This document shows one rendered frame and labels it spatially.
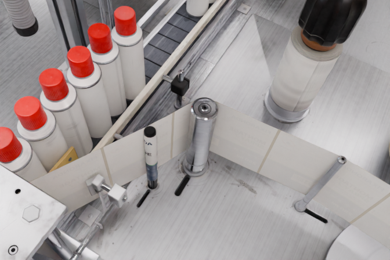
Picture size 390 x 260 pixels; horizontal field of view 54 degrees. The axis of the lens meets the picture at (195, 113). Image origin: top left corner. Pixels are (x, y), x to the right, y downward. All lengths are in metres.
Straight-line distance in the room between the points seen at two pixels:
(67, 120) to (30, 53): 0.37
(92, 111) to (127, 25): 0.15
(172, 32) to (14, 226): 0.59
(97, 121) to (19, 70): 0.30
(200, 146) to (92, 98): 0.18
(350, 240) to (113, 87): 0.46
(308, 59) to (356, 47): 0.41
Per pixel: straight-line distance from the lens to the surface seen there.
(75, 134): 0.64
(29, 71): 0.91
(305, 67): 0.65
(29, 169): 0.56
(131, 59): 0.67
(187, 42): 0.81
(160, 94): 0.78
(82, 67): 0.57
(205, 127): 0.54
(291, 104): 0.73
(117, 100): 0.71
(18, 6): 0.59
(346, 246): 0.70
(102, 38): 0.59
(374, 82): 0.91
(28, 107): 0.54
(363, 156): 0.80
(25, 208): 0.41
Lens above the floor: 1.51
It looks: 57 degrees down
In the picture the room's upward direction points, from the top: 8 degrees clockwise
